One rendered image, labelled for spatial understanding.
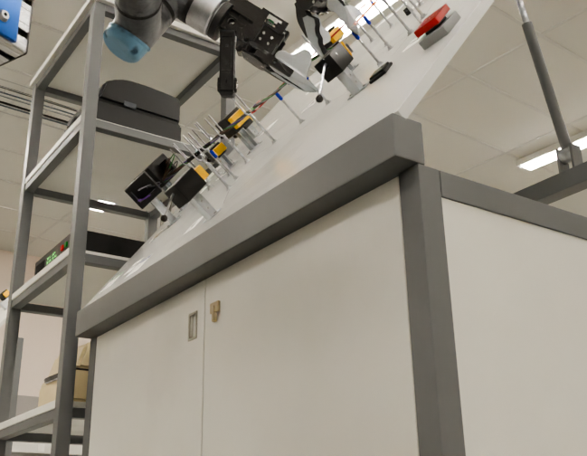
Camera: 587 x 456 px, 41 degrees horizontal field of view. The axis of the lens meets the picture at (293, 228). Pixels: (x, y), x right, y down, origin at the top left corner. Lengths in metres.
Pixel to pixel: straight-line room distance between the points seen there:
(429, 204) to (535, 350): 0.25
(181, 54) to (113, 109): 0.39
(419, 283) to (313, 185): 0.26
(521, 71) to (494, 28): 0.60
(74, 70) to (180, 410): 1.59
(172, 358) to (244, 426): 0.32
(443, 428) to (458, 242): 0.25
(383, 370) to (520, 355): 0.19
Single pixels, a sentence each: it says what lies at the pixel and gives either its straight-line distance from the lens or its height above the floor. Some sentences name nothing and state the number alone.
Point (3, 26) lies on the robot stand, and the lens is 0.93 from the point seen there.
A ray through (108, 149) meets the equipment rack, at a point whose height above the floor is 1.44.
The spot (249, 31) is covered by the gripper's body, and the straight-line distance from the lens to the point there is 1.37.
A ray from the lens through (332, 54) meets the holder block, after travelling 1.44.
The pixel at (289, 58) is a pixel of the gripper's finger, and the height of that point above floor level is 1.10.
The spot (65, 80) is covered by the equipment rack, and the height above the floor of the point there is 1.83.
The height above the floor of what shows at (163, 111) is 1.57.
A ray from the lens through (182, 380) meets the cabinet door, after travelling 1.54.
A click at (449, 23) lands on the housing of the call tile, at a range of 1.31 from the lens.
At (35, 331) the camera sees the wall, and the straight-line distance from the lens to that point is 9.11.
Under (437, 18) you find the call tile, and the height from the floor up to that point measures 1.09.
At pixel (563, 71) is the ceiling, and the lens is 5.88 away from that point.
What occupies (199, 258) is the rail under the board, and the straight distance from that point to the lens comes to 1.46.
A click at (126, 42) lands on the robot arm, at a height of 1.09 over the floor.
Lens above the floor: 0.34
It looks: 21 degrees up
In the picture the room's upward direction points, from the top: 1 degrees counter-clockwise
